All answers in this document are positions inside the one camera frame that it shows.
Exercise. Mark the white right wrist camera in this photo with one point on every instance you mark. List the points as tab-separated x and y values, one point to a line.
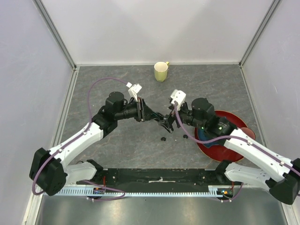
179	97

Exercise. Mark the red round plate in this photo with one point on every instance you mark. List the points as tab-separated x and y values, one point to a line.
218	152

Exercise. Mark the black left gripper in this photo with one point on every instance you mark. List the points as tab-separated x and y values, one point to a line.
148	113

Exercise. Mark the pale green mug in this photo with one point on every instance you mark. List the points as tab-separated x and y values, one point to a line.
161	70

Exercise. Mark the aluminium frame post right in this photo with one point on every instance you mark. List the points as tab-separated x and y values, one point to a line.
262	26

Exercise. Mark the aluminium frame post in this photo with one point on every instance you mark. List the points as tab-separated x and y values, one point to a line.
262	26
52	28

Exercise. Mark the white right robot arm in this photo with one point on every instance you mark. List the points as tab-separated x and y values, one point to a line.
278	175

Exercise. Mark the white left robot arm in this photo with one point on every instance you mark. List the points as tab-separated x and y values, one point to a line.
51	169

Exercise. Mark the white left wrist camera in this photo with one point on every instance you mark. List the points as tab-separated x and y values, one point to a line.
133	90

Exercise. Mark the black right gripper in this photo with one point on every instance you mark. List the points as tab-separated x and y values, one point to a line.
167	125

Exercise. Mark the aluminium frame post left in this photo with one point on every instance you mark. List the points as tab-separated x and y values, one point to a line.
52	28

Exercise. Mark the white slotted cable duct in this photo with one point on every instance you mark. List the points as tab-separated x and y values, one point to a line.
153	189

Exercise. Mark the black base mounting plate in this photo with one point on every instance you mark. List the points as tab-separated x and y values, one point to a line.
119	177

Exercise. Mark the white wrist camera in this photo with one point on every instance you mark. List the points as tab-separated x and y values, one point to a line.
133	90
179	97

